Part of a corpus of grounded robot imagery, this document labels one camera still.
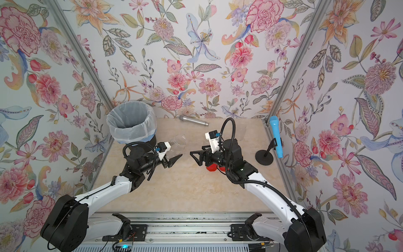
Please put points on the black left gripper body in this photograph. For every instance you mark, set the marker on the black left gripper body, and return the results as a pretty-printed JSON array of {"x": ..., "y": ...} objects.
[{"x": 163, "y": 160}]

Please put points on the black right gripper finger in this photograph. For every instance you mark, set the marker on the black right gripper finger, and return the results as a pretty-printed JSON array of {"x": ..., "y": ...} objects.
[
  {"x": 199, "y": 160},
  {"x": 200, "y": 152}
]

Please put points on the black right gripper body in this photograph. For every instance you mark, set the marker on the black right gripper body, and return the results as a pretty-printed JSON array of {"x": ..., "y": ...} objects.
[{"x": 205, "y": 154}]

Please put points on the black bin with white liner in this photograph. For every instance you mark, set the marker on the black bin with white liner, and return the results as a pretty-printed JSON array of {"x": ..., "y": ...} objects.
[{"x": 132, "y": 121}]

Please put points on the peanut jar red lid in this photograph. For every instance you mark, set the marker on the peanut jar red lid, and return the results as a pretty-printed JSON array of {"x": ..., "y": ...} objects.
[
  {"x": 178, "y": 143},
  {"x": 240, "y": 132}
]

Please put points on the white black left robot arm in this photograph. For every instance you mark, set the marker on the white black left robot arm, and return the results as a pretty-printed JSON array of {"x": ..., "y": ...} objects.
[{"x": 69, "y": 222}]

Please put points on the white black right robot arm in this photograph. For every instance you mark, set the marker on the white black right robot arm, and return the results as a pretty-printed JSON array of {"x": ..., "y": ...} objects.
[{"x": 297, "y": 228}]

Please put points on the black microphone stand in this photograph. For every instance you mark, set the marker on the black microphone stand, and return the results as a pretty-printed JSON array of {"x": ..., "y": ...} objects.
[{"x": 264, "y": 157}]

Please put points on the silver microphone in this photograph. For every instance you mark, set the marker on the silver microphone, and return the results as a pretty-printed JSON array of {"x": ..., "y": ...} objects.
[{"x": 192, "y": 120}]

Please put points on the blue microphone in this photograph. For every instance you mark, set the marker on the blue microphone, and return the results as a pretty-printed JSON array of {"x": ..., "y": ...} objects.
[{"x": 275, "y": 127}]

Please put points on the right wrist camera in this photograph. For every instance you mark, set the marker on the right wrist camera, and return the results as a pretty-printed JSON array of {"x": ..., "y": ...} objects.
[{"x": 213, "y": 138}]

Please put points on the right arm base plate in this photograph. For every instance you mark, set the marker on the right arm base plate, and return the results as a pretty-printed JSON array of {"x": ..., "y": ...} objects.
[{"x": 248, "y": 232}]

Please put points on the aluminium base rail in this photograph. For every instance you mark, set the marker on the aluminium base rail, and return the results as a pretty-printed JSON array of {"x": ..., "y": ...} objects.
[{"x": 185, "y": 232}]

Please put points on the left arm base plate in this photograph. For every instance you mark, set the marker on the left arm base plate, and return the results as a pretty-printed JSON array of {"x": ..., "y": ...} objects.
[{"x": 134, "y": 233}]

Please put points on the aluminium corner post left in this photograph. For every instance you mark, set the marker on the aluminium corner post left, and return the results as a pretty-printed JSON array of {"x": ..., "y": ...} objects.
[{"x": 66, "y": 28}]

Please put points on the aluminium corner post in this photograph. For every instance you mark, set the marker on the aluminium corner post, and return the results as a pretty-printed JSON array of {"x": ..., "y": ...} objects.
[
  {"x": 318, "y": 16},
  {"x": 66, "y": 28}
]

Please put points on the aluminium corner post right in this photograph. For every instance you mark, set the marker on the aluminium corner post right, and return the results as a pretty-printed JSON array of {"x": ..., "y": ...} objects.
[{"x": 318, "y": 16}]

